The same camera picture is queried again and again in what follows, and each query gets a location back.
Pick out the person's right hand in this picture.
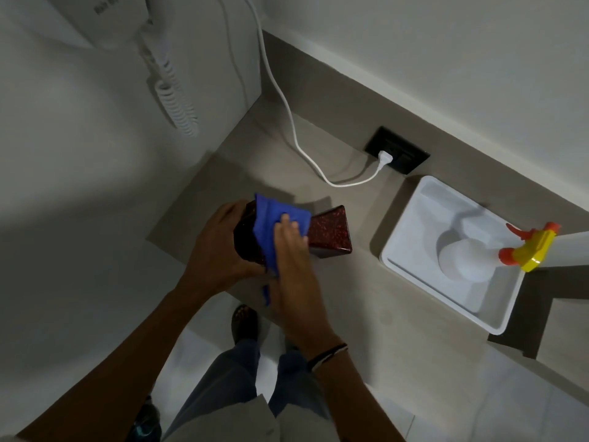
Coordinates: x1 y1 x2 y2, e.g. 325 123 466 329
266 214 345 360

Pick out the person's left hand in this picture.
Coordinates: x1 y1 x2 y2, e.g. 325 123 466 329
177 201 268 296

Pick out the blue cloth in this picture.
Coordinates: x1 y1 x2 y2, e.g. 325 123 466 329
253 193 313 309

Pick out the dark red vase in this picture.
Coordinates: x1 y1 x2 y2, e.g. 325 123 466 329
233 200 354 266

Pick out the white spray bottle yellow nozzle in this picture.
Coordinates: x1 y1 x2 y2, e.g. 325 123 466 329
437 221 562 284

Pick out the person's right forearm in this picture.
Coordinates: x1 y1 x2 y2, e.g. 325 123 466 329
312 347 407 442

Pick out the person's left forearm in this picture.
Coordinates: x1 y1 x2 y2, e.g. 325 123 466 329
16 289 223 442

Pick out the person's left shoe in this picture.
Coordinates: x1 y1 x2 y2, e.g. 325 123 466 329
231 304 260 347

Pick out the black and white wristband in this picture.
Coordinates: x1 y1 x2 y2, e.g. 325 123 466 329
306 343 349 373

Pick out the white plastic tray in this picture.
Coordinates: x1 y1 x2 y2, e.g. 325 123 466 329
379 175 526 336

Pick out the dark blue object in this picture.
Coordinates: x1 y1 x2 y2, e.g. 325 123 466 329
132 398 163 442

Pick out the grey shelf unit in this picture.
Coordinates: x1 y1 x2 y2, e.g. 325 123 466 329
487 230 589 379

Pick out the white coiled cord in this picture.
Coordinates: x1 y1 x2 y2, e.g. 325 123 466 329
137 20 200 139

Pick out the white power cable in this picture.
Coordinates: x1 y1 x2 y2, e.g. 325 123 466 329
241 0 393 188

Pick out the black wall socket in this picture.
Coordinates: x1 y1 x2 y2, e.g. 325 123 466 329
364 126 431 176

